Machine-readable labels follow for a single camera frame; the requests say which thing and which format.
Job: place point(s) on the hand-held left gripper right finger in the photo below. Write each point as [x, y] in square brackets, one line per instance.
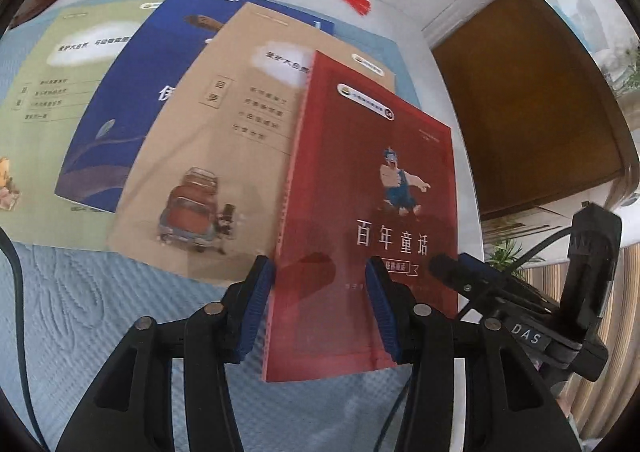
[380, 307]

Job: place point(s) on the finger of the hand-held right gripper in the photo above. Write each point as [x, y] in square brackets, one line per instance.
[452, 274]
[481, 266]

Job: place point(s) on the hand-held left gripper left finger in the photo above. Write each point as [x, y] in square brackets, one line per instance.
[257, 302]

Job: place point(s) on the red cartoon figure book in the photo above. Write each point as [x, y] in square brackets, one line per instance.
[360, 142]

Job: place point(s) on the blue eagle cover book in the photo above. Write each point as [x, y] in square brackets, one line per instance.
[140, 82]

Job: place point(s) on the green leafy plant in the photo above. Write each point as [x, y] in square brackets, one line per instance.
[510, 254]

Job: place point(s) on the striped beige rug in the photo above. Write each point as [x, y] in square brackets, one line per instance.
[615, 382]

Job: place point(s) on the blue quilted table mat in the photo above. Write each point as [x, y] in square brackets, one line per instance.
[100, 307]

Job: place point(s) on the brown wooden cabinet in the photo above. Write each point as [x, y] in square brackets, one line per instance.
[525, 107]

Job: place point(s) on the tan car cover book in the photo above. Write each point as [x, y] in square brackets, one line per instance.
[210, 132]

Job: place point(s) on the pale green book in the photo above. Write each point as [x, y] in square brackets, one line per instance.
[50, 132]

